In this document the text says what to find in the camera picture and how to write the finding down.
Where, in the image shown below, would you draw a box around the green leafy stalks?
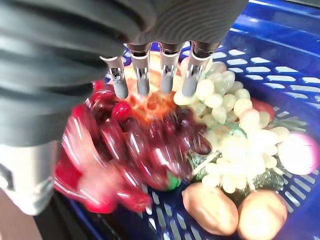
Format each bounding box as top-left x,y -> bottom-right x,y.
271,116 -> 309,134

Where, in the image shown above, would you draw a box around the pale green grape bunch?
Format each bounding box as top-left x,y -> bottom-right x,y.
172,56 -> 291,195

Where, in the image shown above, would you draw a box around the dark red grape bunch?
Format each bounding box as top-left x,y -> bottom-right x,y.
87,79 -> 213,176

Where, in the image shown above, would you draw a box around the white purple onion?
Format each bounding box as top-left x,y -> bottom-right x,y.
276,131 -> 320,176

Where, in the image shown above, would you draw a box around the orange peach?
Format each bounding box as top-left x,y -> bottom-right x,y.
121,49 -> 181,122

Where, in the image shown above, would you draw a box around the dark green grape leaf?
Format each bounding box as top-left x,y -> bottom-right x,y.
186,149 -> 224,183
246,166 -> 287,200

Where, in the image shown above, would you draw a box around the red tomato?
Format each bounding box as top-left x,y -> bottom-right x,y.
250,98 -> 276,124

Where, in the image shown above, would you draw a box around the blue plastic basket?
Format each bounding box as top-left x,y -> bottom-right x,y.
53,0 -> 320,240

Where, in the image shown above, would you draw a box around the red bell pepper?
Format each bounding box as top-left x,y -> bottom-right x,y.
53,103 -> 184,216

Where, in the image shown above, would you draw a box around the tan potato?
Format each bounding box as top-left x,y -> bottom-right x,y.
181,181 -> 240,236
236,189 -> 289,240

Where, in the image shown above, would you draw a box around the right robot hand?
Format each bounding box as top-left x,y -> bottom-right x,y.
0,0 -> 249,216

